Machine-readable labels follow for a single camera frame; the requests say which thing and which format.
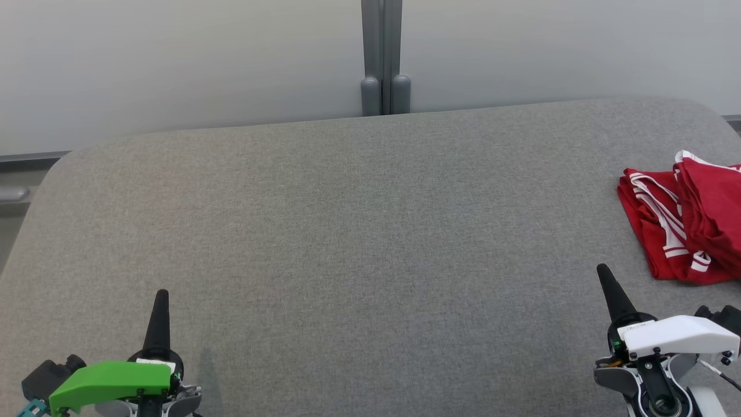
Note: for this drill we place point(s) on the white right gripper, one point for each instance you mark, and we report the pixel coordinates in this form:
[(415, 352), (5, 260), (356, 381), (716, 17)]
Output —
[(677, 339)]

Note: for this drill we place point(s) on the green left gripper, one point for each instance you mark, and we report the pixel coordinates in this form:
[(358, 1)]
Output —
[(110, 382)]

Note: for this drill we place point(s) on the red white jersey shirt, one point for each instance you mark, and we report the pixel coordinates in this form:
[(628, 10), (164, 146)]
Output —
[(654, 231)]

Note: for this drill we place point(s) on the red shorts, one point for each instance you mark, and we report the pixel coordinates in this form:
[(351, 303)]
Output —
[(715, 208)]

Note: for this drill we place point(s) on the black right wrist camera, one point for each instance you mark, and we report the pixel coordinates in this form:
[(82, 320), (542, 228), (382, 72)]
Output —
[(726, 318)]

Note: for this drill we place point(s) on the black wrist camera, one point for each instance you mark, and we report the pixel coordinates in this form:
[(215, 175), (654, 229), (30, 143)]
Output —
[(726, 318), (49, 376)]

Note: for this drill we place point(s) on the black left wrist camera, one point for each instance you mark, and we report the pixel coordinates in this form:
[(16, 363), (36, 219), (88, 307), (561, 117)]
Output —
[(49, 376)]

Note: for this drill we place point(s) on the teal left camera connector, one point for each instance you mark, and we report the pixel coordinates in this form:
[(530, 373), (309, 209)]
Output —
[(32, 409)]

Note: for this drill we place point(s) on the grey partition post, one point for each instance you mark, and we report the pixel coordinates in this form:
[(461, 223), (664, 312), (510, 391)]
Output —
[(385, 58)]

